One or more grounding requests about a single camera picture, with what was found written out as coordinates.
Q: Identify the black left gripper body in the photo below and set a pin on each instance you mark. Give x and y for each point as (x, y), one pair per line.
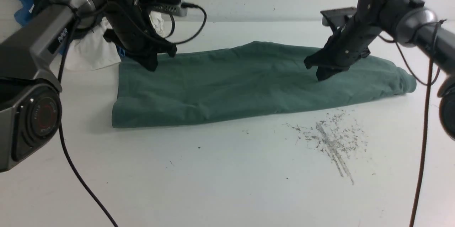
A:
(131, 33)

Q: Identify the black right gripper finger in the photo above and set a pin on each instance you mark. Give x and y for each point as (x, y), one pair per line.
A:
(317, 59)
(323, 73)

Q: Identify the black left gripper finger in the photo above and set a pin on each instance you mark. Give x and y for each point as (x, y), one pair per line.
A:
(148, 60)
(167, 49)

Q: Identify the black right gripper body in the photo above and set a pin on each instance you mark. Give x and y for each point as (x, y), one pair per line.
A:
(348, 44)

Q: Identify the green long sleeve shirt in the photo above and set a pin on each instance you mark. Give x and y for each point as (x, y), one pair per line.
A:
(255, 79)

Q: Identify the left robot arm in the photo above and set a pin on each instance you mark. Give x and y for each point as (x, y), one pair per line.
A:
(31, 109)

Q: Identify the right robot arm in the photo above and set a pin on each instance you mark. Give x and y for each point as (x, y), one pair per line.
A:
(408, 22)

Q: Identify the white crumpled shirt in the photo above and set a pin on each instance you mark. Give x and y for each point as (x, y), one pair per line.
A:
(93, 52)

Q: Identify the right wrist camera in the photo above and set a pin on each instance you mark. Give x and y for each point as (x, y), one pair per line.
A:
(337, 17)

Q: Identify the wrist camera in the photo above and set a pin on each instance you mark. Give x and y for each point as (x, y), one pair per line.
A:
(337, 17)
(177, 8)

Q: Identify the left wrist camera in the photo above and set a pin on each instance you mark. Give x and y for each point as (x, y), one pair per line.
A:
(177, 8)

